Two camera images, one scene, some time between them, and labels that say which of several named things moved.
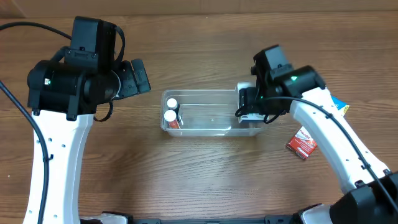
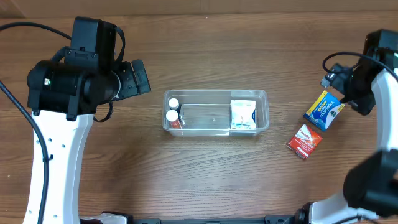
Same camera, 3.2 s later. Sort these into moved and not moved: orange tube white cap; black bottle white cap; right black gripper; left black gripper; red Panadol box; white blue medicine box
Moved: white blue medicine box; right black gripper
Not moved: left black gripper; red Panadol box; black bottle white cap; orange tube white cap
